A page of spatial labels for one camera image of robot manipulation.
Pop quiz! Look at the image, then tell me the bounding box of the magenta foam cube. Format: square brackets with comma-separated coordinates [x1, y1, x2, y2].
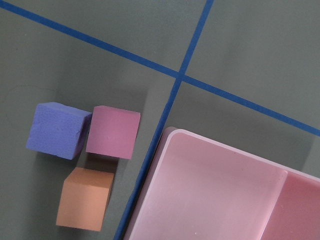
[86, 105, 141, 160]

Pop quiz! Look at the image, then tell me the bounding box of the pink plastic bin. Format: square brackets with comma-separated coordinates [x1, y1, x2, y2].
[124, 127, 320, 240]

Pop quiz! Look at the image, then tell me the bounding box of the purple foam cube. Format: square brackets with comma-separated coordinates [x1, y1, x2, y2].
[26, 102, 92, 160]

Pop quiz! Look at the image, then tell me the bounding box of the orange foam cube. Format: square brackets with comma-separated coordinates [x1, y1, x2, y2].
[56, 167, 115, 232]

